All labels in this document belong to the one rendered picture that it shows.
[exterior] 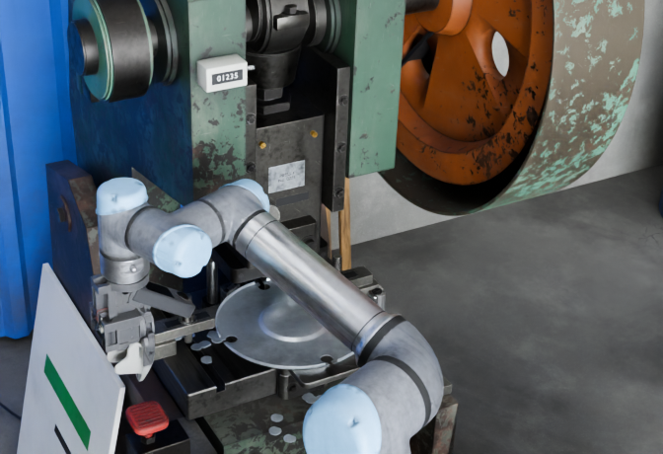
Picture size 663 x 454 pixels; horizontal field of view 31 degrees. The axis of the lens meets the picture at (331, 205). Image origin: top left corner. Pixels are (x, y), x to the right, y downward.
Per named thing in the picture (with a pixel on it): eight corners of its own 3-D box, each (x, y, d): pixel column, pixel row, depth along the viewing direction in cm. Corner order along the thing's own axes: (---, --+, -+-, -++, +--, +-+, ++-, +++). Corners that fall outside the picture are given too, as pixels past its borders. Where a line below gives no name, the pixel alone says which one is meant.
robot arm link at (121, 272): (138, 232, 188) (158, 257, 182) (139, 257, 190) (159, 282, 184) (92, 243, 184) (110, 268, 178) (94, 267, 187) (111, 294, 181)
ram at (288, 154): (331, 263, 219) (337, 115, 205) (257, 282, 213) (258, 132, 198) (289, 219, 232) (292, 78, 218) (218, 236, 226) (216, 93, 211)
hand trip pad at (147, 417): (173, 455, 203) (171, 420, 199) (139, 466, 200) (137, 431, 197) (157, 431, 208) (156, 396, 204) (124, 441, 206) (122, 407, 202)
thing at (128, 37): (185, 129, 195) (182, -2, 184) (118, 142, 190) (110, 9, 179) (136, 78, 212) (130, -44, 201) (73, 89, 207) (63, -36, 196)
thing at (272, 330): (326, 265, 239) (326, 262, 238) (402, 343, 217) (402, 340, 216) (190, 301, 226) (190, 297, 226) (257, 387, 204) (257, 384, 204)
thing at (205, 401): (400, 354, 236) (402, 330, 233) (187, 421, 217) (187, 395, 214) (327, 279, 259) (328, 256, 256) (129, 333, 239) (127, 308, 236)
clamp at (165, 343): (231, 339, 229) (230, 294, 224) (148, 362, 222) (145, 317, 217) (218, 322, 233) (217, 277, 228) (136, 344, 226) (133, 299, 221)
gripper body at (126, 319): (91, 332, 192) (86, 267, 186) (141, 318, 196) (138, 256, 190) (107, 357, 186) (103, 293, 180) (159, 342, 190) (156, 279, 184)
